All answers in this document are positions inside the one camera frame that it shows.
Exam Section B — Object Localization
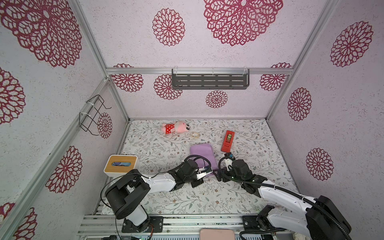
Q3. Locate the grey wall shelf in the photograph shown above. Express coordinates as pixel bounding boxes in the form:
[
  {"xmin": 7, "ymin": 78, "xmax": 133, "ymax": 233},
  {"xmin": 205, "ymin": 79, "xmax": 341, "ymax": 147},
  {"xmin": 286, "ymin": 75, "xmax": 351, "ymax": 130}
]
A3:
[{"xmin": 171, "ymin": 69, "xmax": 250, "ymax": 90}]

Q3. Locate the pink wrapping paper sheet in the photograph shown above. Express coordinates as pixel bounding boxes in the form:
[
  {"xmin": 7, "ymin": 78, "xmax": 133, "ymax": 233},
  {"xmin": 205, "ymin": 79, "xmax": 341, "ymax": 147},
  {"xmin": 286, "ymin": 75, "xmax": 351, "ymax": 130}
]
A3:
[{"xmin": 190, "ymin": 143, "xmax": 218, "ymax": 177}]

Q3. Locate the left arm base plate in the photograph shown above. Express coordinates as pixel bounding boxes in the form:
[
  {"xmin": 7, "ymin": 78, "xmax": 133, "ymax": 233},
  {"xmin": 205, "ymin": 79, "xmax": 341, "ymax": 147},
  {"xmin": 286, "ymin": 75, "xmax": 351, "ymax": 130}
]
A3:
[{"xmin": 122, "ymin": 216, "xmax": 164, "ymax": 233}]

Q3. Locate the pink plush toy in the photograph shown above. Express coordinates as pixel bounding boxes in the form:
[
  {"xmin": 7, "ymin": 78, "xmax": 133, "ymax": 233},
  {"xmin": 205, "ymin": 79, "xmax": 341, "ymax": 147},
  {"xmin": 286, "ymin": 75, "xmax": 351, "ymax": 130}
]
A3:
[{"xmin": 162, "ymin": 121, "xmax": 190, "ymax": 135}]

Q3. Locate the clear tape roll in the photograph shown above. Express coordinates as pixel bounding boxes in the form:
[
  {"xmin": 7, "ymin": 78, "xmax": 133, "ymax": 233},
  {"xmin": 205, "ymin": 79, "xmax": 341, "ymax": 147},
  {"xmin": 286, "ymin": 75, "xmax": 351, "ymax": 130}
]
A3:
[{"xmin": 191, "ymin": 132, "xmax": 201, "ymax": 139}]

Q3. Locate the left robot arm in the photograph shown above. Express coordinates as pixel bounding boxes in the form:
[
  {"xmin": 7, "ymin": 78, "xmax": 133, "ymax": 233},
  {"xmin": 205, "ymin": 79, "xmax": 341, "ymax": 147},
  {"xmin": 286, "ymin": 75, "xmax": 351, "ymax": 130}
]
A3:
[{"xmin": 102, "ymin": 155, "xmax": 213, "ymax": 227}]

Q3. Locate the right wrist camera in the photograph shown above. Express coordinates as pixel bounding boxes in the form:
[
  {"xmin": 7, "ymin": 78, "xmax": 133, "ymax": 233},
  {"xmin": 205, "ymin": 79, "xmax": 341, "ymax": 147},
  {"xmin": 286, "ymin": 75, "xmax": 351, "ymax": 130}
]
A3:
[{"xmin": 224, "ymin": 152, "xmax": 236, "ymax": 172}]

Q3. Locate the red tape dispenser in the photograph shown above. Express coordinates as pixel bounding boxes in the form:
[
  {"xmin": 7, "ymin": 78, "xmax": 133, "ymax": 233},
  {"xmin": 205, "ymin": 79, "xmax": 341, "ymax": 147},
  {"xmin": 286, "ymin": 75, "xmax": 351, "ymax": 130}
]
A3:
[{"xmin": 221, "ymin": 131, "xmax": 235, "ymax": 153}]

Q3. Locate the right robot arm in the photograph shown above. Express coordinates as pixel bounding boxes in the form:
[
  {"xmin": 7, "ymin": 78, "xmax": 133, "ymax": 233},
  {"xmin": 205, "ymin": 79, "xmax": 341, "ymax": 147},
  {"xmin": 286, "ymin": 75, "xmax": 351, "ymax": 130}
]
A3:
[{"xmin": 218, "ymin": 156, "xmax": 352, "ymax": 240}]

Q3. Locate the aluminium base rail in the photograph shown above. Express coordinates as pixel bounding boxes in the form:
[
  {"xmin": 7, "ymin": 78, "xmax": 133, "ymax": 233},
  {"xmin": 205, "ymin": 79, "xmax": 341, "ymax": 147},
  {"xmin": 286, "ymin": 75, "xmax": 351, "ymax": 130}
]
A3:
[{"xmin": 76, "ymin": 214, "xmax": 257, "ymax": 237}]

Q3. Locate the black wire wall rack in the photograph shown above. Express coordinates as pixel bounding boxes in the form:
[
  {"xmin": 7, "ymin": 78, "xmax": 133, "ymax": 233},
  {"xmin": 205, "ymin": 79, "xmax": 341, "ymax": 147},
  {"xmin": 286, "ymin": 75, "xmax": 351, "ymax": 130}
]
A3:
[{"xmin": 79, "ymin": 95, "xmax": 113, "ymax": 139}]

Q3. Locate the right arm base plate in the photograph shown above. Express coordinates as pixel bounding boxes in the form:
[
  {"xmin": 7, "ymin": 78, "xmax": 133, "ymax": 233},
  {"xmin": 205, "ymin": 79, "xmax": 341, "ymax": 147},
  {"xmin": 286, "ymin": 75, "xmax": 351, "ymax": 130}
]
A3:
[{"xmin": 241, "ymin": 214, "xmax": 286, "ymax": 233}]

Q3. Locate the white tissue box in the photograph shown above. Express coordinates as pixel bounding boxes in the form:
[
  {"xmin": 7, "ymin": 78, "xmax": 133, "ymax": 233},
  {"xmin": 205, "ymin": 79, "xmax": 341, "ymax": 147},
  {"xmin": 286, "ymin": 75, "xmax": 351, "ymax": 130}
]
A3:
[{"xmin": 104, "ymin": 155, "xmax": 140, "ymax": 178}]

